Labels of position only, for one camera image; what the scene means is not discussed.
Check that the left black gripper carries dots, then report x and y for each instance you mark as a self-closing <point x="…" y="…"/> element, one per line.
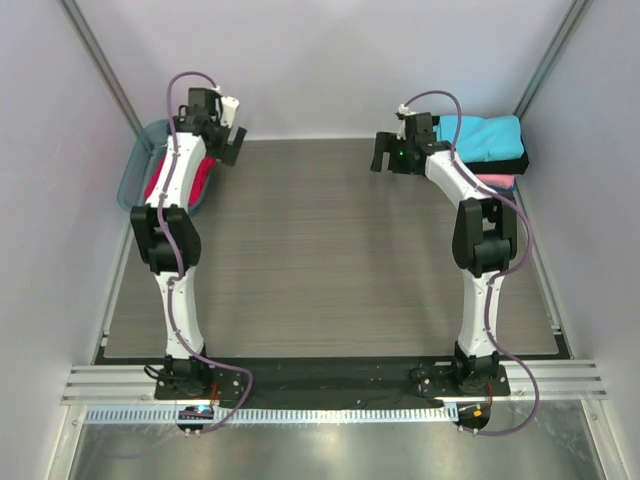
<point x="229" y="152"/>

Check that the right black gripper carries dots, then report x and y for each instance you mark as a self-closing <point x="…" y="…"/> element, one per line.
<point x="383" y="153"/>

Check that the red t shirt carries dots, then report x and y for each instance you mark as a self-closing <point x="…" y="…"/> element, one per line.
<point x="199" y="183"/>

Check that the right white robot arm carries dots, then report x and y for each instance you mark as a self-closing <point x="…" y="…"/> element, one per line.
<point x="484" y="243"/>

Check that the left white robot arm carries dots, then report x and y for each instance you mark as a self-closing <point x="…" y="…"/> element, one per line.
<point x="169" y="243"/>

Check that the folded cyan t shirt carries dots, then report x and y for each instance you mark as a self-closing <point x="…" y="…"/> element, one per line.
<point x="489" y="139"/>

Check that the teal plastic bin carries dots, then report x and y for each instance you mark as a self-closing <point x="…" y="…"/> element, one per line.
<point x="147" y="152"/>

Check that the folded pink t shirt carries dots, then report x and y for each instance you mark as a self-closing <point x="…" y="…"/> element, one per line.
<point x="496" y="179"/>

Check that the folded black t shirt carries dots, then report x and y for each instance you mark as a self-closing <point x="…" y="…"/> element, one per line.
<point x="516" y="166"/>

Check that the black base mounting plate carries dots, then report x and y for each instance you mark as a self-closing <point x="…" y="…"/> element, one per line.
<point x="327" y="383"/>

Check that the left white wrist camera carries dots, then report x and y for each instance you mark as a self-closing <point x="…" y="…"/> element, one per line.
<point x="225" y="108"/>

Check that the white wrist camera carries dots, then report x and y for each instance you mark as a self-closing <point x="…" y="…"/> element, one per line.
<point x="401" y="113"/>
<point x="225" y="108"/>

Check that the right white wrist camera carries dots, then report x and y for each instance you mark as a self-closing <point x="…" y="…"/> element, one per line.
<point x="401" y="113"/>

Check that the aluminium extrusion rail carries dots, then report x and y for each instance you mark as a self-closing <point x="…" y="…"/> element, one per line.
<point x="556" y="379"/>

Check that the white slotted cable duct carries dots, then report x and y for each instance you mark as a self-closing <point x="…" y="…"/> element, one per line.
<point x="193" y="415"/>

